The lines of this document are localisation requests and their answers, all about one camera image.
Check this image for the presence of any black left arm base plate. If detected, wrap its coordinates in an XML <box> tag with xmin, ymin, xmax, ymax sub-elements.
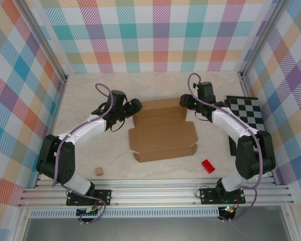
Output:
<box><xmin>66</xmin><ymin>189</ymin><xmax>112</xmax><ymax>207</ymax></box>

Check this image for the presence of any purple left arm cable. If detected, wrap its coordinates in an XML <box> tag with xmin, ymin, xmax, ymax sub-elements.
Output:
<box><xmin>51</xmin><ymin>83</ymin><xmax>116</xmax><ymax>224</ymax></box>

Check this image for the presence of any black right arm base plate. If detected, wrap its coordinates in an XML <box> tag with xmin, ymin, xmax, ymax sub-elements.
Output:
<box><xmin>200</xmin><ymin>188</ymin><xmax>246</xmax><ymax>205</ymax></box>

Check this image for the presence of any black and grey checkerboard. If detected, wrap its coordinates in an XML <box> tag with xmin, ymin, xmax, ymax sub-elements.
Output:
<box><xmin>225</xmin><ymin>95</ymin><xmax>265</xmax><ymax>157</ymax></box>

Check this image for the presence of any grey metal panel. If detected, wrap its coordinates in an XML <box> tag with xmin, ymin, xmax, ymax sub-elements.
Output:
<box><xmin>22</xmin><ymin>217</ymin><xmax>290</xmax><ymax>241</ymax></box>

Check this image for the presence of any brown cardboard box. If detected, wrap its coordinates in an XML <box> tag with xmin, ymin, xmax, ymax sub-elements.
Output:
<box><xmin>128</xmin><ymin>97</ymin><xmax>198</xmax><ymax>164</ymax></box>

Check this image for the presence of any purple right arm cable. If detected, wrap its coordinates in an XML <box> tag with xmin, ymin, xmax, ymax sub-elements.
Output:
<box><xmin>187</xmin><ymin>72</ymin><xmax>264</xmax><ymax>222</ymax></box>

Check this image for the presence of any small circuit board with wires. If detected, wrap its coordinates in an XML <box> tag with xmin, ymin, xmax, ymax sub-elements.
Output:
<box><xmin>76</xmin><ymin>207</ymin><xmax>101</xmax><ymax>217</ymax></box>

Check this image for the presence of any small board with orange part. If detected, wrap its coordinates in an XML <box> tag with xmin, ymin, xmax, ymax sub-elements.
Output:
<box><xmin>220</xmin><ymin>205</ymin><xmax>236</xmax><ymax>215</ymax></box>

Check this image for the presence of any aluminium frame rail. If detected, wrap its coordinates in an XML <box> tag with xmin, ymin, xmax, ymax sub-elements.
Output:
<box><xmin>17</xmin><ymin>178</ymin><xmax>295</xmax><ymax>208</ymax></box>

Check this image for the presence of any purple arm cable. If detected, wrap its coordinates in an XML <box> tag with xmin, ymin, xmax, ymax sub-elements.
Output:
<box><xmin>187</xmin><ymin>72</ymin><xmax>264</xmax><ymax>222</ymax></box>
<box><xmin>51</xmin><ymin>83</ymin><xmax>116</xmax><ymax>224</ymax></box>

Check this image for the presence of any red block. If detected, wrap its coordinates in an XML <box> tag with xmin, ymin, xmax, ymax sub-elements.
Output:
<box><xmin>201</xmin><ymin>159</ymin><xmax>216</xmax><ymax>174</ymax></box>

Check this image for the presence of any slotted grey cable duct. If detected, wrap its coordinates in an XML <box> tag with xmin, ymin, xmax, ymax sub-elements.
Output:
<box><xmin>30</xmin><ymin>210</ymin><xmax>220</xmax><ymax>218</ymax></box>

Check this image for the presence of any aluminium frame post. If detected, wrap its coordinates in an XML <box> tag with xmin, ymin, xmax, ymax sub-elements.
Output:
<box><xmin>237</xmin><ymin>0</ymin><xmax>290</xmax><ymax>79</ymax></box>
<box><xmin>15</xmin><ymin>0</ymin><xmax>68</xmax><ymax>83</ymax></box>

